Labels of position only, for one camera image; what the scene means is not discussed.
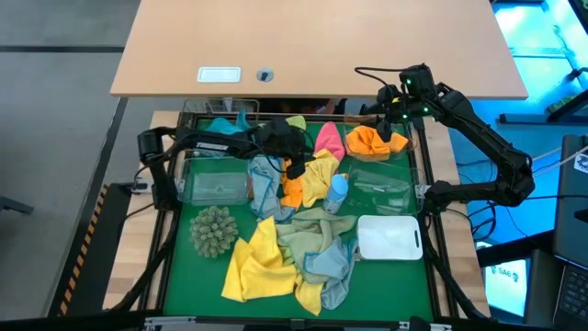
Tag sage green hemmed towel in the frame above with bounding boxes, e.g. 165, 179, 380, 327
275, 206, 358, 286

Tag white plastic bin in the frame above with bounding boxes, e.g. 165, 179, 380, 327
356, 213, 424, 262

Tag clear plastic bin with label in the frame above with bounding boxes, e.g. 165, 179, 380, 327
175, 154, 253, 207

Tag yellow waffle microfiber towel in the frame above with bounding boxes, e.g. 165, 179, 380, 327
220, 214, 300, 303

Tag pale yellow fluffy towel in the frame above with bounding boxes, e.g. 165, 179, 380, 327
293, 274, 325, 317

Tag potted green succulent plant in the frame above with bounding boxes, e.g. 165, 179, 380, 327
188, 205, 240, 259

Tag black laptop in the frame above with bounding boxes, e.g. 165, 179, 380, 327
523, 133, 588, 330

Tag green table mat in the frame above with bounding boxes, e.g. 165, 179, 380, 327
163, 118, 435, 322

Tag light wooden desk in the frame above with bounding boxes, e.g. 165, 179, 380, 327
109, 0, 529, 100

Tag white desk cable cover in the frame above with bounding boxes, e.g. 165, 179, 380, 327
197, 66, 243, 84

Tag pink microfiber towel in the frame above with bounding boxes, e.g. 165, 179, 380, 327
313, 120, 346, 163

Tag light blue spray bottle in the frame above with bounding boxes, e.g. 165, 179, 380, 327
321, 173, 350, 216

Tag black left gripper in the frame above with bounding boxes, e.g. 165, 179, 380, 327
254, 118, 308, 181

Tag white power strip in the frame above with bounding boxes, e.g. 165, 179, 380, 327
130, 177, 155, 194

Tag teal blue microfiber towel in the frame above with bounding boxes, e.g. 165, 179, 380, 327
203, 108, 253, 137

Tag lime green microfiber towel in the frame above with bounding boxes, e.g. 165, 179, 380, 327
285, 114, 308, 132

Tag black floor stand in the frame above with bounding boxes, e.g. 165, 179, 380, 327
498, 89, 588, 125

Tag black table frame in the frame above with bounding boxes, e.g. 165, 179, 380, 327
103, 109, 492, 331

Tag dark chair leg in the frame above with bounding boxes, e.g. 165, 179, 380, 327
0, 195, 36, 216

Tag black yellow hazard strip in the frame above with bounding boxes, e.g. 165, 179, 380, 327
48, 182, 132, 318

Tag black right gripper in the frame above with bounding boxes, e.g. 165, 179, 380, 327
360, 82, 431, 143

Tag light blue microfiber towel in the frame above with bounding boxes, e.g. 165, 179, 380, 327
246, 154, 298, 223
302, 236, 359, 312

